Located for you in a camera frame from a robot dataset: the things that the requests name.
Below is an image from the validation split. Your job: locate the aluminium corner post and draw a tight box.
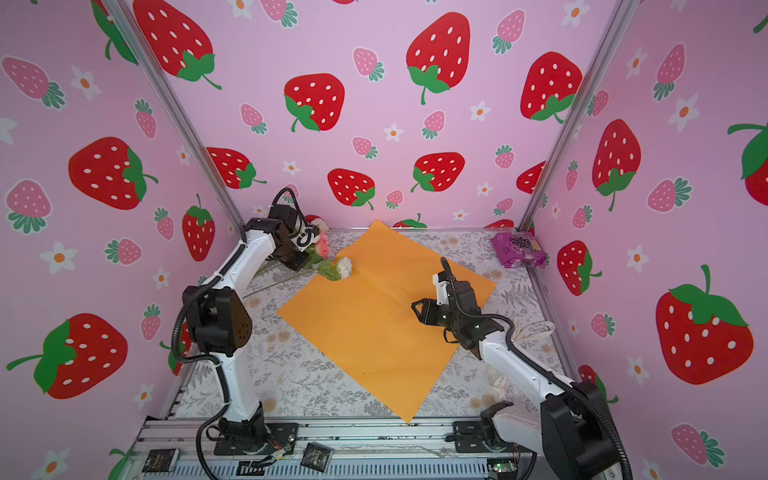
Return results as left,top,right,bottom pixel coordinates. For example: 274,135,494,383
104,0,245,239
516,0,640,231

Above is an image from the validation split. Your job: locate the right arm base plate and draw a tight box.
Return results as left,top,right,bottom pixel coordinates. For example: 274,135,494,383
444,420,530,454

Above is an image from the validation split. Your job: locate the orange wrapping paper sheet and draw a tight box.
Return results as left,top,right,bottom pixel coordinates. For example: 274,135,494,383
264,228,505,420

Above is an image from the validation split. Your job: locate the pink fake rose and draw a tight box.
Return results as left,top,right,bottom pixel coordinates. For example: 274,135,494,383
263,232,332,271

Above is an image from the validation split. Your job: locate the black tag left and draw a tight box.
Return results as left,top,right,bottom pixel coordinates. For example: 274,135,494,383
142,449,180,474

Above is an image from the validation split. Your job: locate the aluminium front rail frame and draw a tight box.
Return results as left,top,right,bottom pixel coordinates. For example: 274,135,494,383
112,417,560,479

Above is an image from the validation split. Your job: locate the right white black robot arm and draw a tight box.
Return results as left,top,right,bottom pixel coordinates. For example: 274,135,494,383
411,271,633,479

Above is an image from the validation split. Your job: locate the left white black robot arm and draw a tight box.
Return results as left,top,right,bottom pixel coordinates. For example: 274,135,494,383
171,204,320,453

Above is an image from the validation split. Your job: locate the white ribbon strip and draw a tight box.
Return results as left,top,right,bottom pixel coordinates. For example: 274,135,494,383
479,320,563,410

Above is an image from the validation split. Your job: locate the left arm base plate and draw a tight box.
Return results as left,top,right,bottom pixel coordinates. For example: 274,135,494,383
214,420,299,456

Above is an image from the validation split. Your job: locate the black tag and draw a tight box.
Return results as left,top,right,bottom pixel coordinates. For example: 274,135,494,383
300,442,333,473
142,449,180,474

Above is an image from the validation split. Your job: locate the black tag middle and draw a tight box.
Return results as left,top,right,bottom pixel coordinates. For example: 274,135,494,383
300,442,333,473

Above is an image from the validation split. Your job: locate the purple snack packet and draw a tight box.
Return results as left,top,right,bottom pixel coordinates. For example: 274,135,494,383
491,231,548,269

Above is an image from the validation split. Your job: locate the left aluminium corner post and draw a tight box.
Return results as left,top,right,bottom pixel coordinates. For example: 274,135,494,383
104,0,245,239

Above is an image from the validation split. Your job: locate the right aluminium corner post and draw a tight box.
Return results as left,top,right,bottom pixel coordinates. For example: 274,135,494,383
516,0,640,231

